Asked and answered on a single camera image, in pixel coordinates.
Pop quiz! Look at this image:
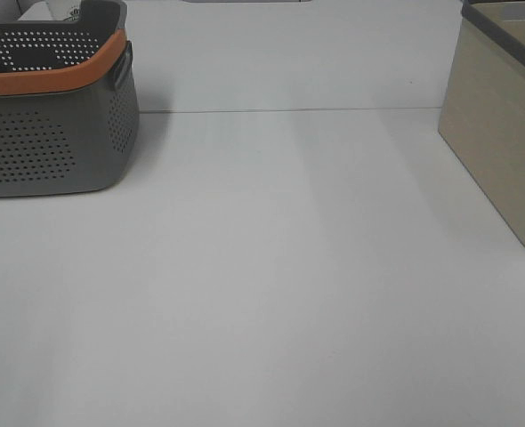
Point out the grey perforated basket orange rim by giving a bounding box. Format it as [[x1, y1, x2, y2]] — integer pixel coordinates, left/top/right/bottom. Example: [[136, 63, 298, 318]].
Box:
[[0, 1, 139, 197]]

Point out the beige basket grey rim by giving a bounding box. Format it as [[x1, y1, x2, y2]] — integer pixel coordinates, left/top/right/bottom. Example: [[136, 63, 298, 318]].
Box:
[[438, 1, 525, 247]]

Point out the white object behind basket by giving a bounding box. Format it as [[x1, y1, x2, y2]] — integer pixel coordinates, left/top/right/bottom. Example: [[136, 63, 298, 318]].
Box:
[[17, 0, 81, 21]]

